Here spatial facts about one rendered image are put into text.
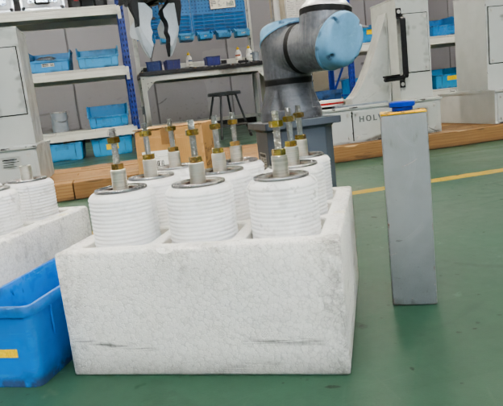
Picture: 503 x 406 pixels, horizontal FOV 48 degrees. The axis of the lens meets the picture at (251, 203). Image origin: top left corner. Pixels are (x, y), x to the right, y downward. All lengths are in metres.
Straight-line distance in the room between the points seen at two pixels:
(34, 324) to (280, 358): 0.34
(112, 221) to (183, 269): 0.13
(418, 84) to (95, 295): 2.64
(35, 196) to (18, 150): 1.65
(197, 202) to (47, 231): 0.42
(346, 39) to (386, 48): 2.01
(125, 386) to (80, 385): 0.07
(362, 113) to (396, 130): 2.11
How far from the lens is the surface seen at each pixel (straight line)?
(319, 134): 1.36
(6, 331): 0.86
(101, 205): 0.81
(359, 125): 3.02
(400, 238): 0.94
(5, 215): 1.07
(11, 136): 2.86
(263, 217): 0.74
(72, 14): 5.45
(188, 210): 0.76
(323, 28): 1.25
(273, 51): 1.37
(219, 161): 0.90
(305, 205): 0.74
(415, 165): 0.92
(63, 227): 1.15
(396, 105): 0.93
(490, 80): 3.48
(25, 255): 1.05
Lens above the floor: 0.36
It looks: 10 degrees down
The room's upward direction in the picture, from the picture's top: 6 degrees counter-clockwise
